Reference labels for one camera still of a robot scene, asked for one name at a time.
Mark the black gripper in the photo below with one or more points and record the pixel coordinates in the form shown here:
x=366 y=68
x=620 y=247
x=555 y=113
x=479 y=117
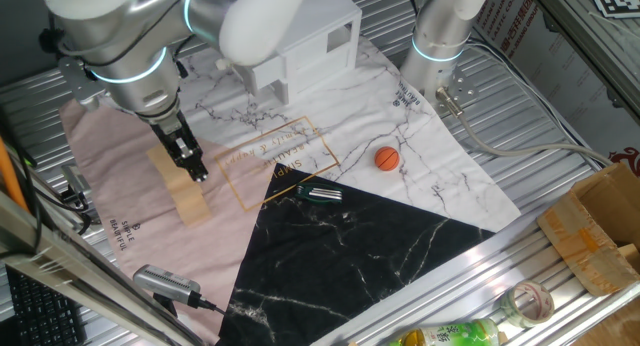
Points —
x=172 y=136

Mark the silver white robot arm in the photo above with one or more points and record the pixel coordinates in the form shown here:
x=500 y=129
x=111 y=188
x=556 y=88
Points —
x=440 y=26

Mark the small gray clamped device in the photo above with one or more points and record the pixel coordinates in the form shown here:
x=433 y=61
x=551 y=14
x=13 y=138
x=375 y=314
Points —
x=75 y=181

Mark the green holder with silver bits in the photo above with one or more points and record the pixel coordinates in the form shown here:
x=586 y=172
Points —
x=320 y=193

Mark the orange pole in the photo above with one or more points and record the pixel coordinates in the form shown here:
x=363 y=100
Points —
x=10 y=176

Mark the marble pink black cloth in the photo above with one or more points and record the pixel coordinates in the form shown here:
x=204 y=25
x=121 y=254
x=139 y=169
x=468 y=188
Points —
x=350 y=246

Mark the white plastic drawer cabinet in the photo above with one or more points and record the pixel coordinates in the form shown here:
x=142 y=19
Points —
x=320 y=36

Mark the small orange basketball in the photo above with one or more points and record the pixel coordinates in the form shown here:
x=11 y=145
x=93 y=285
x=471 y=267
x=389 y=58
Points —
x=387 y=158

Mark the black keyboard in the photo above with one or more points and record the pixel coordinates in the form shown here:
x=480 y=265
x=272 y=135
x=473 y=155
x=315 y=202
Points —
x=42 y=313

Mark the green tea bottle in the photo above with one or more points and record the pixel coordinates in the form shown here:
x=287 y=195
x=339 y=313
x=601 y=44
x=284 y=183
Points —
x=450 y=334

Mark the clear tape roll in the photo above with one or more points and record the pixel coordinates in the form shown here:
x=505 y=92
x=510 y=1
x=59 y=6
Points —
x=527 y=303

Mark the white sheet with red print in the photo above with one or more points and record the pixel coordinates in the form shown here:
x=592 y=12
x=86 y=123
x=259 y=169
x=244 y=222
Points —
x=560 y=71

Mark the brown cardboard box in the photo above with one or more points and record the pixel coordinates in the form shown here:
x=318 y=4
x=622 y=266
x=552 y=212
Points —
x=590 y=231

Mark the black white marker board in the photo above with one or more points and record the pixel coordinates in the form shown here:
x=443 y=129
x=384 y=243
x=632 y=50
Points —
x=617 y=0

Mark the silver depth camera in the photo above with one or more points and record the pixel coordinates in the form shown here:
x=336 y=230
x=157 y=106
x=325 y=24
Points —
x=165 y=283

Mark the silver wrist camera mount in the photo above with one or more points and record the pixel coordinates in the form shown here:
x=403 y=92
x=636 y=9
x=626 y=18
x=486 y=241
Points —
x=80 y=83

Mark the aluminium frame post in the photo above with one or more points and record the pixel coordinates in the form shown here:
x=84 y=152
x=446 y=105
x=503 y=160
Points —
x=75 y=268

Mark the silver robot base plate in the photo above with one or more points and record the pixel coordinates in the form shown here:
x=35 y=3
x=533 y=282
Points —
x=462 y=88

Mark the aluminium frame beam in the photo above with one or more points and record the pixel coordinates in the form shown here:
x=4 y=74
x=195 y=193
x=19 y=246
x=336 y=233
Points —
x=590 y=41

